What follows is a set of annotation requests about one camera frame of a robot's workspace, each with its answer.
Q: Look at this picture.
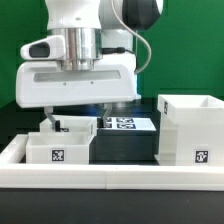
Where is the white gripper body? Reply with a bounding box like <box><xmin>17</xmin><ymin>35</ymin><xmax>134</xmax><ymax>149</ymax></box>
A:
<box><xmin>16</xmin><ymin>53</ymin><xmax>137</xmax><ymax>108</ymax></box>

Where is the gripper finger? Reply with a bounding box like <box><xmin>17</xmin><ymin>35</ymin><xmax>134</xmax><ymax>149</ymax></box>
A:
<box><xmin>97</xmin><ymin>103</ymin><xmax>112</xmax><ymax>128</ymax></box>
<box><xmin>44</xmin><ymin>107</ymin><xmax>60</xmax><ymax>132</ymax></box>

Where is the white drawer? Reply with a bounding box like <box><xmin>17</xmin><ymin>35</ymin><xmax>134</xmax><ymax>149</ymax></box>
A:
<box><xmin>39</xmin><ymin>114</ymin><xmax>98</xmax><ymax>138</ymax></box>
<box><xmin>26</xmin><ymin>132</ymin><xmax>93</xmax><ymax>165</ymax></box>

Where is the white drawer cabinet box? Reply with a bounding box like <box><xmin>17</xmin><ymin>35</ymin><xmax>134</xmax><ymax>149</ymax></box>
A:
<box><xmin>155</xmin><ymin>94</ymin><xmax>224</xmax><ymax>167</ymax></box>

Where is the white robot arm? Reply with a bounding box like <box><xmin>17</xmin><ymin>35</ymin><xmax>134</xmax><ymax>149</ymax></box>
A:
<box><xmin>16</xmin><ymin>0</ymin><xmax>163</xmax><ymax>132</ymax></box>

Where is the fiducial marker sheet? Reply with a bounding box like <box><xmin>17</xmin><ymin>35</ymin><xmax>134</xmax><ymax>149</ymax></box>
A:
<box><xmin>97</xmin><ymin>117</ymin><xmax>156</xmax><ymax>131</ymax></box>

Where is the grey cable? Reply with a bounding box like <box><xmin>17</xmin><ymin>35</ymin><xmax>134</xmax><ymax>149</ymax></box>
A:
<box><xmin>111</xmin><ymin>0</ymin><xmax>153</xmax><ymax>76</ymax></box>

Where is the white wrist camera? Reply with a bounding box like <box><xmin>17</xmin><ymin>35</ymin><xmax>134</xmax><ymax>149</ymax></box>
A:
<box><xmin>20</xmin><ymin>35</ymin><xmax>66</xmax><ymax>60</ymax></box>

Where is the white U-shaped frame wall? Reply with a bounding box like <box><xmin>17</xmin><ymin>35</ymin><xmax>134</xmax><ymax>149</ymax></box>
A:
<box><xmin>0</xmin><ymin>134</ymin><xmax>224</xmax><ymax>191</ymax></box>

